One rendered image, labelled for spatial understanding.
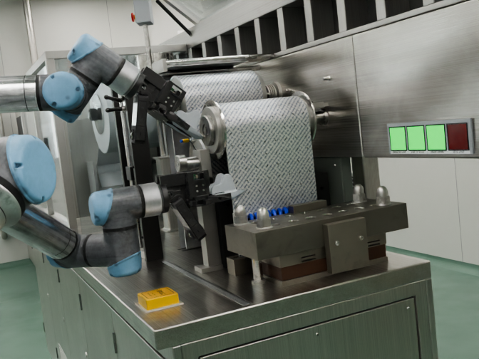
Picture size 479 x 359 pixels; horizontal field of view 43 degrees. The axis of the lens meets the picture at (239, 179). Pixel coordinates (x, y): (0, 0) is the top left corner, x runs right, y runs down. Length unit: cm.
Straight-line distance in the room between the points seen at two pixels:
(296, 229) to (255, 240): 10
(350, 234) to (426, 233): 367
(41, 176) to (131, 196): 34
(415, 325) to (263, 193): 47
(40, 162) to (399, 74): 78
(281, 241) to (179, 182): 27
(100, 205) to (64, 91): 25
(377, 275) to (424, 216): 364
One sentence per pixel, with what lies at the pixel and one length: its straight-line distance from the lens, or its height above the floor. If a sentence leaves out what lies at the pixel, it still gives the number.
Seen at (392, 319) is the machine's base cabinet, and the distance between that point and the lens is 144.
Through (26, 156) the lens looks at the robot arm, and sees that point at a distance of 103.
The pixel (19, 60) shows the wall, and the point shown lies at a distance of 699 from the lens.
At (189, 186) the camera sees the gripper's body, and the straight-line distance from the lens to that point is 139.
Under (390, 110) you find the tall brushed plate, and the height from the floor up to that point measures 125.
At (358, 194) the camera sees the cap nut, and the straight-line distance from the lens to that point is 155.
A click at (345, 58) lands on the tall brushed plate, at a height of 139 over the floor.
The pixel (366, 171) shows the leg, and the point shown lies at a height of 108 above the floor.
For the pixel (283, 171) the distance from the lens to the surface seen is 152.
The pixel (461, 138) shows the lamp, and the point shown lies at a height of 118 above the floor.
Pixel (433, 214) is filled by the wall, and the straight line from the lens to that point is 494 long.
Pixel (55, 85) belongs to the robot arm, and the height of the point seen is 138.
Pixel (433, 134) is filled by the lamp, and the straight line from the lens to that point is 133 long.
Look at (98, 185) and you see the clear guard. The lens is 242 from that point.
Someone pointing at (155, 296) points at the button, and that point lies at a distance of 130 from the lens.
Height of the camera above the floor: 126
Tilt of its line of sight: 5 degrees down
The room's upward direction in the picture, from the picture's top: 7 degrees counter-clockwise
